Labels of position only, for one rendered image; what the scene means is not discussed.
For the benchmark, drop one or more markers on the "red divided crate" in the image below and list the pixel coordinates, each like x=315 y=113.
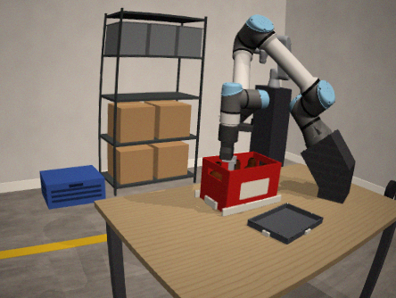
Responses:
x=239 y=186

